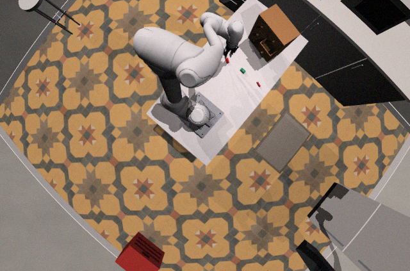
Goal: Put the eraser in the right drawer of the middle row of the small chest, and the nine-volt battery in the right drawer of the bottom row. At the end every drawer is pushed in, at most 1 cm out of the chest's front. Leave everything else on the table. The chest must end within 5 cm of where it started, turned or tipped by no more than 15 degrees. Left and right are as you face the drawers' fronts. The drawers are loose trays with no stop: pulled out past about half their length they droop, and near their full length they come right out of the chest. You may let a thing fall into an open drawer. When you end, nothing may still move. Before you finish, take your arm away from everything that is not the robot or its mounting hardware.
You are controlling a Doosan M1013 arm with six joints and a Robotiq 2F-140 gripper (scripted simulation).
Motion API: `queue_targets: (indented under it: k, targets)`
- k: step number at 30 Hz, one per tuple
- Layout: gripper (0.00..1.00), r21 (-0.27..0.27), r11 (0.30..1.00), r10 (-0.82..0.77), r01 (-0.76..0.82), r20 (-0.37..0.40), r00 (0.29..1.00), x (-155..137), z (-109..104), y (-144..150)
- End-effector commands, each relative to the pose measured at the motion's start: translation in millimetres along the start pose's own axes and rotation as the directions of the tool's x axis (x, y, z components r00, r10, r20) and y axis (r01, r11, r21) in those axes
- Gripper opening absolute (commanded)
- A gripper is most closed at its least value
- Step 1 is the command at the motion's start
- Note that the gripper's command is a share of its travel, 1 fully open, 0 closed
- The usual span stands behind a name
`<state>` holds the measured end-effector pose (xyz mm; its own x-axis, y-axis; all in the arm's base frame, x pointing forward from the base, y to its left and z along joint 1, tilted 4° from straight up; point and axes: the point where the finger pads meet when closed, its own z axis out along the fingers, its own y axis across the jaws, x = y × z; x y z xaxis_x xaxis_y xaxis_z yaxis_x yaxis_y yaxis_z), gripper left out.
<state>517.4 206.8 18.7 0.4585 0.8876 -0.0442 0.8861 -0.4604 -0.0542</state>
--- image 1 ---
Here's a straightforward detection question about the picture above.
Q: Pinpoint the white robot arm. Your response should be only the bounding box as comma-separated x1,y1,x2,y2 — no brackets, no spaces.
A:
133,12,244,129

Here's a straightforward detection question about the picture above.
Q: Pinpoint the brown small chest of drawers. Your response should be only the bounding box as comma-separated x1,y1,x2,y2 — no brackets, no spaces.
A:
248,4,300,62

